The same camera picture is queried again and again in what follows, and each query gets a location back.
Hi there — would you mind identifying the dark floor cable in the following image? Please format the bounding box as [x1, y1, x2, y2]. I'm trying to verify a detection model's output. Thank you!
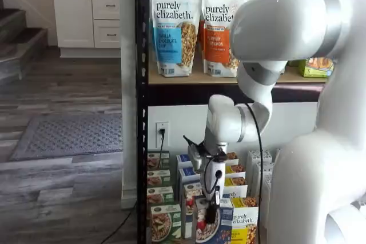
[100, 201, 138, 244]

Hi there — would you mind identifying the wooden shelf board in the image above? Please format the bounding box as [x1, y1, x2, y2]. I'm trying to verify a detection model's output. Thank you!
[148, 63, 327, 85]

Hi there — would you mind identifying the dark wooden staircase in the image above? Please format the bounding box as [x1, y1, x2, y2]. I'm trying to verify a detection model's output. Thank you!
[0, 0, 48, 85]

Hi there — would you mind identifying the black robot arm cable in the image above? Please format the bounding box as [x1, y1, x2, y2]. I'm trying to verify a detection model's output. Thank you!
[200, 102, 264, 244]

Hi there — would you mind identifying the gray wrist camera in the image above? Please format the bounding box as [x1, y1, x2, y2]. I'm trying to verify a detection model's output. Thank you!
[182, 135, 205, 172]

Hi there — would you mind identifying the gray door mat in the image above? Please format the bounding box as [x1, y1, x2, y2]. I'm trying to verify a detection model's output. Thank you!
[7, 112, 124, 162]

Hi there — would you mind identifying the yellow purely elizabeth box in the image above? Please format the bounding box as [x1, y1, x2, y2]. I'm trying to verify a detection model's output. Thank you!
[230, 197, 260, 244]
[225, 164, 246, 178]
[225, 151, 240, 165]
[224, 175, 249, 199]

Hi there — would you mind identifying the white wall outlet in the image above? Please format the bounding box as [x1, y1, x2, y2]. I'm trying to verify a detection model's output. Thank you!
[156, 121, 170, 149]

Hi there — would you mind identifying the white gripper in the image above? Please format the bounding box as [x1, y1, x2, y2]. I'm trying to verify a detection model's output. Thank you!
[200, 159, 226, 225]

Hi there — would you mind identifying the black power plug cable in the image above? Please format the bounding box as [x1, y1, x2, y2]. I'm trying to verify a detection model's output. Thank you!
[158, 128, 166, 155]

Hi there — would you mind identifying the green Bobo's apple pie box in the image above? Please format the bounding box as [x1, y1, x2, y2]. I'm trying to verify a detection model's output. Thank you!
[299, 57, 335, 78]

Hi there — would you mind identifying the pumpkin cinnamon granola bag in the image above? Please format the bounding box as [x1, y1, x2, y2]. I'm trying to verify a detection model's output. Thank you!
[201, 0, 253, 78]

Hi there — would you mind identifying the white kitchen cabinet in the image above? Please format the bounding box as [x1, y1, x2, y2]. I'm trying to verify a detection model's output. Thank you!
[51, 0, 122, 58]

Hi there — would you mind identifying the black metal shelf rack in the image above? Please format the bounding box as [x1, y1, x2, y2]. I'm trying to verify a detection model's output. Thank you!
[134, 0, 327, 244]

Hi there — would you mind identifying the vanilla chocolate chip granola bag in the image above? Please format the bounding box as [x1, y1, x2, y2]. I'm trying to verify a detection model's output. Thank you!
[150, 0, 204, 78]

